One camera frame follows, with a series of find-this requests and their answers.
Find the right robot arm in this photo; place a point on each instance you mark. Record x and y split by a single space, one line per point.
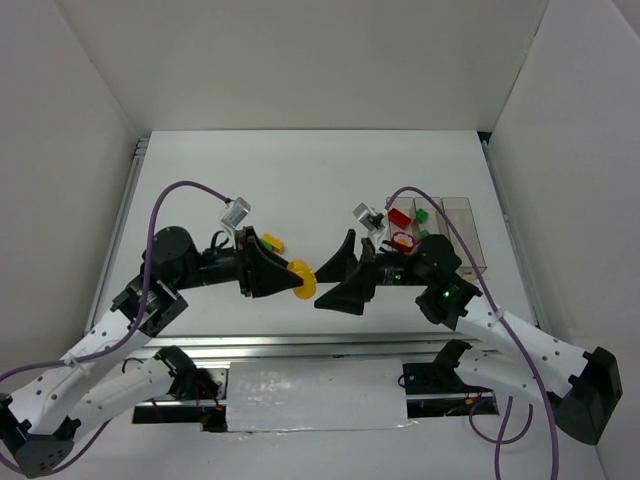
582 388

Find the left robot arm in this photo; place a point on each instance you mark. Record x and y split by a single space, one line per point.
42 421

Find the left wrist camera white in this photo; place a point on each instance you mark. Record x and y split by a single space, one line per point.
235 213

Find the middle clear container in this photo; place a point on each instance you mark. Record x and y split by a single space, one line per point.
435 223

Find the white foil cover plate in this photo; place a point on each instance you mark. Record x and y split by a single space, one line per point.
328 395

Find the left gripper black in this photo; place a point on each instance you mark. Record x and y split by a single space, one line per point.
246 262

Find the red flower lego piece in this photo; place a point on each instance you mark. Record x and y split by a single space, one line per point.
403 240

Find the yellow oval lego piece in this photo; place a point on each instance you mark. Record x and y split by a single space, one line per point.
308 288

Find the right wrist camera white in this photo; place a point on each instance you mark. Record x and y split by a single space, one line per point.
374 221

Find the yellow sloped lego brick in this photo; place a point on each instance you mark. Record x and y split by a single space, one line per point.
278 245

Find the small red lego piece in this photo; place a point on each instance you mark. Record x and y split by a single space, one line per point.
399 219

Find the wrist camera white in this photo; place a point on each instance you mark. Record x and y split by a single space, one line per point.
374 221
235 213

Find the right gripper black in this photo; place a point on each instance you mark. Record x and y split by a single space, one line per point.
366 275

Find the small green lego brick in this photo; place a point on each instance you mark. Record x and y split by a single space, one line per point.
421 215

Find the right clear container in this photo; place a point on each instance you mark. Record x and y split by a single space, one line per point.
459 212

